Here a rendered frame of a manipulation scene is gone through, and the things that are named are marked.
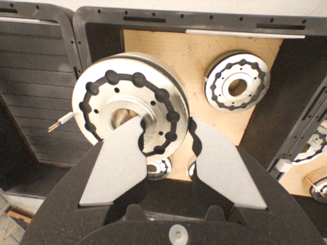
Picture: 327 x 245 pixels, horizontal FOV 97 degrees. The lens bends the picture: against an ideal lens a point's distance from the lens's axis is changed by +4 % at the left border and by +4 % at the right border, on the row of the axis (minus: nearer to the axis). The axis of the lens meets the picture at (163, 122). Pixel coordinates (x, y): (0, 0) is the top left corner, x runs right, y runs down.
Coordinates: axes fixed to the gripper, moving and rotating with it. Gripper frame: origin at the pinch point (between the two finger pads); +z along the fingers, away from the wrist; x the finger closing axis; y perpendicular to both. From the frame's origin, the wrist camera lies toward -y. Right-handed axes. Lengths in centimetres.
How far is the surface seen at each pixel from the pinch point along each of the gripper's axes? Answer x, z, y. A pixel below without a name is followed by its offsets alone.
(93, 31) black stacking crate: -9.1, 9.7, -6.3
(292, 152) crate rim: 19.4, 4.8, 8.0
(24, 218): -223, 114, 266
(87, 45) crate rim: -9.5, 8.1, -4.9
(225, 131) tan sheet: 14.3, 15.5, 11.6
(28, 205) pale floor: -215, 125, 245
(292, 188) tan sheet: 36.3, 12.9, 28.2
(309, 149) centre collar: 29.0, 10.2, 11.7
